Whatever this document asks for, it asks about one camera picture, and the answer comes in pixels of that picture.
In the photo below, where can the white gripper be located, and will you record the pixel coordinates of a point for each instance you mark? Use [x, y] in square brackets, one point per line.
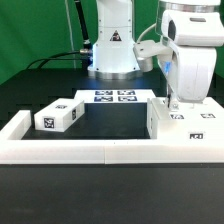
[192, 39]

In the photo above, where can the white cabinet body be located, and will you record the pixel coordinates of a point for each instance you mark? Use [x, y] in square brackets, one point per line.
[186, 131]

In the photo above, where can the white cabinet door panel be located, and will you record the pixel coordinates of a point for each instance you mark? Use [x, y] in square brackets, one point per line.
[208, 110]

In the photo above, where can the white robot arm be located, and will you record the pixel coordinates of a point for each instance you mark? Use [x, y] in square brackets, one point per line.
[112, 54]

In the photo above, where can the white cabinet top box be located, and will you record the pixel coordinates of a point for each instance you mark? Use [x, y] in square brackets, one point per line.
[59, 115]

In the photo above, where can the white base tag plate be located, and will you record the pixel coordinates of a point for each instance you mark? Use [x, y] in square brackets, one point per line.
[115, 96]

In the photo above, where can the green backdrop curtain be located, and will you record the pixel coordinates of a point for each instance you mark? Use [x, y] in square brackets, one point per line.
[35, 29]

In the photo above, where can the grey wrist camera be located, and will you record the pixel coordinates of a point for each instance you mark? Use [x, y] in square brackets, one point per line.
[144, 52]

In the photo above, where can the white U-shaped fence frame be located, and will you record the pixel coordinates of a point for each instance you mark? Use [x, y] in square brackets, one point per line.
[14, 149]

